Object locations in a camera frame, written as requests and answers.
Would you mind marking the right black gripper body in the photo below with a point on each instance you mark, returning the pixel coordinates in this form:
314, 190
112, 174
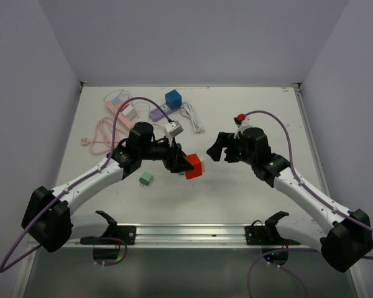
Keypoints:
235, 151

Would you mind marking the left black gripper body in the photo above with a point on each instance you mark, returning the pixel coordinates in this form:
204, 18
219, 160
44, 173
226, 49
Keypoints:
164, 153

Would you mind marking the red cube socket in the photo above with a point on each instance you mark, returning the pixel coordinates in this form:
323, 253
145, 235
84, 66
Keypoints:
197, 165

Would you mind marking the green plug adapter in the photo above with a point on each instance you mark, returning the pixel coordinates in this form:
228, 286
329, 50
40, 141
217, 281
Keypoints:
145, 179

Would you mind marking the purple power strip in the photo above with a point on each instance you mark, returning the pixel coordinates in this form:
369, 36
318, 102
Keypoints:
155, 114

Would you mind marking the blue cube plug adapter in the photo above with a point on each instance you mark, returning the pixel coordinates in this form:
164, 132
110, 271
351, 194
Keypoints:
173, 99

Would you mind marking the white plug adapter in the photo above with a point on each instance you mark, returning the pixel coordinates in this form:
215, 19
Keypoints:
202, 160

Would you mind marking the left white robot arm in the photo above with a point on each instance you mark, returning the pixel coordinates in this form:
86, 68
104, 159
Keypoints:
49, 218

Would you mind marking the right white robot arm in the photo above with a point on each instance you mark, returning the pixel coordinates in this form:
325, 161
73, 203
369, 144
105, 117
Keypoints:
340, 235

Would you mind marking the coral plug on pink strip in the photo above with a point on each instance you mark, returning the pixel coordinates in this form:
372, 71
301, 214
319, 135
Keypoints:
121, 105

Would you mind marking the pink power strip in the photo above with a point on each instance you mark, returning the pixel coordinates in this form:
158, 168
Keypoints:
111, 105

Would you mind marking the white charger on pink strip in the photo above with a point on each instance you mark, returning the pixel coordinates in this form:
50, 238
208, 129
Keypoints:
130, 112

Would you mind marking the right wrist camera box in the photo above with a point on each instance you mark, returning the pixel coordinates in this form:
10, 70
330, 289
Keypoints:
242, 122

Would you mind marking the aluminium front rail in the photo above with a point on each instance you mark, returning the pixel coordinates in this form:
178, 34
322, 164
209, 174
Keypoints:
186, 234

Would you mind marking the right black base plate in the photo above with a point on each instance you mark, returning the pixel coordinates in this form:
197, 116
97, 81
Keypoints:
265, 236

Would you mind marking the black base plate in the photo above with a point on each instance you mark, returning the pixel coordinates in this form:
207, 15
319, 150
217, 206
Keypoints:
265, 236
126, 233

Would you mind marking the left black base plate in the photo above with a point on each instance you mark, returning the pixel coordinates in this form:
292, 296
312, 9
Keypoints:
126, 233

